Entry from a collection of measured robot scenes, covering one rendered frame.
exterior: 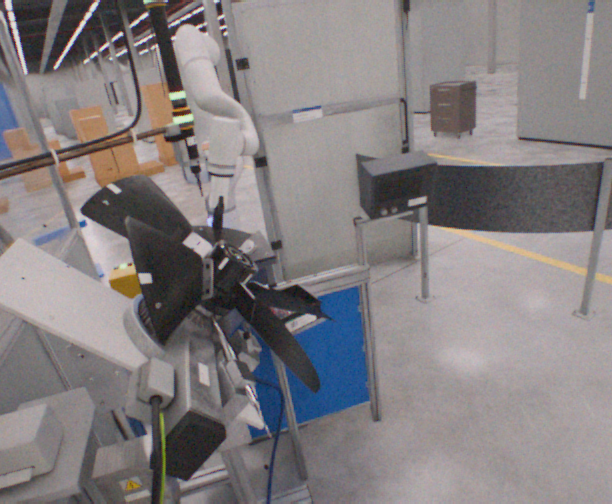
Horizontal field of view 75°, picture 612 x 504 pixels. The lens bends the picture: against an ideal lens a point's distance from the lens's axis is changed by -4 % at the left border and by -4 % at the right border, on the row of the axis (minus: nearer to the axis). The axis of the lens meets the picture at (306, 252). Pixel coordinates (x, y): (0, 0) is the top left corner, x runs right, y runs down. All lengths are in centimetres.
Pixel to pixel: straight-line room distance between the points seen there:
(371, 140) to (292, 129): 59
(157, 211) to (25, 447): 61
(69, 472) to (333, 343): 108
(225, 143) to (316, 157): 181
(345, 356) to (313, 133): 164
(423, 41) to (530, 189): 824
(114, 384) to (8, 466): 30
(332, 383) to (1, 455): 127
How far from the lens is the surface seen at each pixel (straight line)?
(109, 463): 119
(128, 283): 151
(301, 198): 304
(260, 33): 287
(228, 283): 99
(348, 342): 184
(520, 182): 258
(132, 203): 108
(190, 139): 102
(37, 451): 118
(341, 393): 201
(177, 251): 85
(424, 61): 1060
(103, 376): 108
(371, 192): 153
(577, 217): 272
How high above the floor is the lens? 164
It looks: 25 degrees down
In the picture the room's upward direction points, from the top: 9 degrees counter-clockwise
